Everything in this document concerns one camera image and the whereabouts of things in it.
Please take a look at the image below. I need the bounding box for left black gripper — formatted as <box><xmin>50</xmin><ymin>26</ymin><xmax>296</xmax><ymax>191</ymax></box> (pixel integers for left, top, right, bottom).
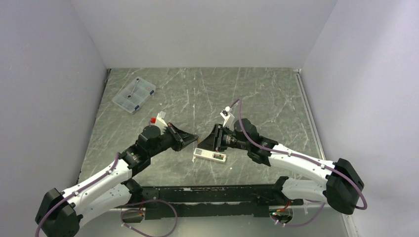
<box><xmin>148</xmin><ymin>122</ymin><xmax>198</xmax><ymax>158</ymax></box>

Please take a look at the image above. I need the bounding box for white remote control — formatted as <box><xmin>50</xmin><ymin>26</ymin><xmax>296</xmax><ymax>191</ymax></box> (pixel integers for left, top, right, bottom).
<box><xmin>192</xmin><ymin>148</ymin><xmax>227</xmax><ymax>163</ymax></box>

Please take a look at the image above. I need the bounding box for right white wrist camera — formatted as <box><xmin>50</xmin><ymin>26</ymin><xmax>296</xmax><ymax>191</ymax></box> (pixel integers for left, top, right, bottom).
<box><xmin>220</xmin><ymin>106</ymin><xmax>235</xmax><ymax>128</ymax></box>

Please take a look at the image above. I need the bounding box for purple cable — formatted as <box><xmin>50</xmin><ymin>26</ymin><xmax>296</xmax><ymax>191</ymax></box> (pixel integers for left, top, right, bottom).
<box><xmin>229</xmin><ymin>99</ymin><xmax>368</xmax><ymax>229</ymax></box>
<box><xmin>120</xmin><ymin>198</ymin><xmax>179</xmax><ymax>237</ymax></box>

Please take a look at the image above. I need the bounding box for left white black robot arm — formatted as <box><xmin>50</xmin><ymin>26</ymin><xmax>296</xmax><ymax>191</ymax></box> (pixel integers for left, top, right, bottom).
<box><xmin>35</xmin><ymin>123</ymin><xmax>199</xmax><ymax>237</ymax></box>

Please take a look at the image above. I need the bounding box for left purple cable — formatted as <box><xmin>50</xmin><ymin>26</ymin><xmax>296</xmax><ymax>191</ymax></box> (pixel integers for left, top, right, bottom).
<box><xmin>120</xmin><ymin>198</ymin><xmax>179</xmax><ymax>237</ymax></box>

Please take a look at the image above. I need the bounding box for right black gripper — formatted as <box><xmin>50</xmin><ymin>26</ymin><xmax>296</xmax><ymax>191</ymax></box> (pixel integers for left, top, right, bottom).
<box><xmin>197</xmin><ymin>124</ymin><xmax>250</xmax><ymax>153</ymax></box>

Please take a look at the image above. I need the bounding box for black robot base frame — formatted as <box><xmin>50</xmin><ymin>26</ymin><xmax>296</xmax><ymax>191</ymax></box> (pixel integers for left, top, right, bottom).
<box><xmin>122</xmin><ymin>184</ymin><xmax>304</xmax><ymax>220</ymax></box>

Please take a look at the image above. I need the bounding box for clear plastic organizer box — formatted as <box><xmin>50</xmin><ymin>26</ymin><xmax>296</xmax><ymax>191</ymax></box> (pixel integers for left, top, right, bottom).
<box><xmin>112</xmin><ymin>77</ymin><xmax>156</xmax><ymax>114</ymax></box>

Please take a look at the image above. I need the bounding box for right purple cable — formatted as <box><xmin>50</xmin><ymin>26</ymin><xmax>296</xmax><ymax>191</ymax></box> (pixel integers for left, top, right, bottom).
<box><xmin>229</xmin><ymin>99</ymin><xmax>368</xmax><ymax>229</ymax></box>

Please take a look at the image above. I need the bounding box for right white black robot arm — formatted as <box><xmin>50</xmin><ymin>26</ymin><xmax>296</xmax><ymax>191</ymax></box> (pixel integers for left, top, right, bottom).
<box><xmin>198</xmin><ymin>118</ymin><xmax>366</xmax><ymax>215</ymax></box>

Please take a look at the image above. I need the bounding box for aluminium rail right edge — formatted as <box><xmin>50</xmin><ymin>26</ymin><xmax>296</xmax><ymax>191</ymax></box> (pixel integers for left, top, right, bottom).
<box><xmin>293</xmin><ymin>69</ymin><xmax>326</xmax><ymax>160</ymax></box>

